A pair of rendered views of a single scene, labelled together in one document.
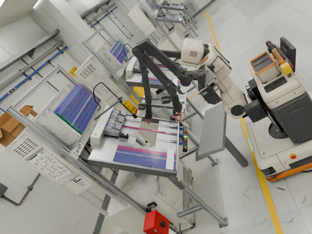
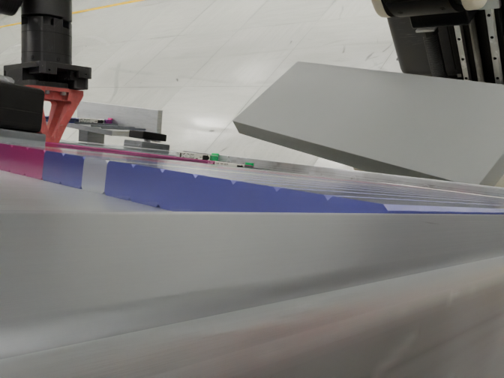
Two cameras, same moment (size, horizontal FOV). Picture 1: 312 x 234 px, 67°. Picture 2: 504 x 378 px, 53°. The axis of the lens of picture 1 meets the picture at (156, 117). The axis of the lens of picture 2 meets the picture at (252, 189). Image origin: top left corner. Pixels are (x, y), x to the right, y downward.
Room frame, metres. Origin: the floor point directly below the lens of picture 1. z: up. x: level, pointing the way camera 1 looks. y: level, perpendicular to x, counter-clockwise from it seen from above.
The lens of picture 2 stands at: (1.74, 0.56, 1.17)
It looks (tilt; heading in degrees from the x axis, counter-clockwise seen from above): 36 degrees down; 296
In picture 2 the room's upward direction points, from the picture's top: 30 degrees counter-clockwise
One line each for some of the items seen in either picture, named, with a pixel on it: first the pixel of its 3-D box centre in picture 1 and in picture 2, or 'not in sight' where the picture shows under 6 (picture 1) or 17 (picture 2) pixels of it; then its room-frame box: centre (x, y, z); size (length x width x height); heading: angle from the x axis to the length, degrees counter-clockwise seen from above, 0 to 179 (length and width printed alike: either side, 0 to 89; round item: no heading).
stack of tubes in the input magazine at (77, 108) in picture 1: (76, 109); not in sight; (2.16, 0.46, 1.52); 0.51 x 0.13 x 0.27; 152
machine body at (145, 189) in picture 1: (154, 193); not in sight; (2.17, 0.59, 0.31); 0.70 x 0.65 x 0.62; 152
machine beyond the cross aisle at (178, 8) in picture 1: (163, 14); not in sight; (7.84, -2.47, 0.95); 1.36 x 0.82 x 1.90; 62
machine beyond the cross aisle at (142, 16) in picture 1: (159, 26); not in sight; (6.57, -1.77, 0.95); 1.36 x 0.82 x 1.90; 62
